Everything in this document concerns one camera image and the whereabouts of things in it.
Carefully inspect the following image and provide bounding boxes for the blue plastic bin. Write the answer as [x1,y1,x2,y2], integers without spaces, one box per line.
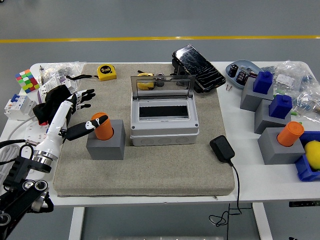
[294,130,320,183]

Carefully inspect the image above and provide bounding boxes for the yellow round fruit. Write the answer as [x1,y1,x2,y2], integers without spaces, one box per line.
[303,140,320,172]

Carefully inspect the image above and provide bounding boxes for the grey block with round hole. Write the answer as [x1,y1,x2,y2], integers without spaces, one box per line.
[86,119,126,161]

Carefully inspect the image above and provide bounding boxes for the colourful puzzle cube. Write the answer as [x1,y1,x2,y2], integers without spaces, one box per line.
[14,69,41,94]

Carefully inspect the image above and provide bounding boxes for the grey plastic enclosure box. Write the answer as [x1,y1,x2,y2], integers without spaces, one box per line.
[129,98,200,147]

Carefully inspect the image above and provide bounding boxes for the black table control panel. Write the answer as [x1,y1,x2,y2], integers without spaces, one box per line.
[289,200,320,208]

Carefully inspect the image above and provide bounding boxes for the yellow tape measure silver face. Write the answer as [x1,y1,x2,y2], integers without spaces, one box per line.
[136,70,156,91]

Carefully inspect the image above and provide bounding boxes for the grey block holder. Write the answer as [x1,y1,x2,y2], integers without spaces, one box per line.
[239,77,275,113]
[254,98,293,135]
[257,126,306,166]

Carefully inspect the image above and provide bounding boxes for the clear plastic bag of parts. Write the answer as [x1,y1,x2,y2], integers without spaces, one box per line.
[39,61,87,86]
[291,89,320,118]
[264,59,320,97]

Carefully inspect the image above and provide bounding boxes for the grey-brown fabric mat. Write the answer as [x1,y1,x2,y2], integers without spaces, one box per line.
[52,62,236,198]

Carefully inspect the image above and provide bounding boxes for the blue block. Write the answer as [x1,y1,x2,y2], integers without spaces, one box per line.
[268,94,293,120]
[252,70,274,95]

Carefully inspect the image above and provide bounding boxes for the black device with cracked screen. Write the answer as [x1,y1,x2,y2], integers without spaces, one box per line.
[171,44,227,94]

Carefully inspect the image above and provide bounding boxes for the yellow tape measure with strap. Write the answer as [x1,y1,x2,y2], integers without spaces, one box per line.
[66,64,118,82]

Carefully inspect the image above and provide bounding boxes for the white table leg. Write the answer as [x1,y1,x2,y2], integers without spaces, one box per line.
[252,202,273,240]
[68,206,86,240]

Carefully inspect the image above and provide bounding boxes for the white power strip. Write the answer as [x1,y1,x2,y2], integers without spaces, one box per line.
[24,121,55,181]

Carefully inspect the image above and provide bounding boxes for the black adapter cord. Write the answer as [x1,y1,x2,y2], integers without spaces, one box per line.
[208,161,243,240]

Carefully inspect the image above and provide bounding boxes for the black cloth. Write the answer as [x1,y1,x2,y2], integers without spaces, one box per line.
[32,84,76,126]

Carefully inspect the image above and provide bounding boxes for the blue-grey dish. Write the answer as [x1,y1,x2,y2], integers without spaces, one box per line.
[225,59,262,90]

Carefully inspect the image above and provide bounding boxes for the white blue circuit breaker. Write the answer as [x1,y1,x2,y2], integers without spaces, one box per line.
[3,93,37,122]

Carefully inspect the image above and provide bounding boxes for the white purple packaging box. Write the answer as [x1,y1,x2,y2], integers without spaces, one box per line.
[36,76,79,105]

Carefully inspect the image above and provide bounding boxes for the black power adapter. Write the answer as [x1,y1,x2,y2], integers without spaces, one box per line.
[209,135,236,164]

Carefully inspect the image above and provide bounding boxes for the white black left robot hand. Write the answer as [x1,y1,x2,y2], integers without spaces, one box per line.
[33,88,109,160]

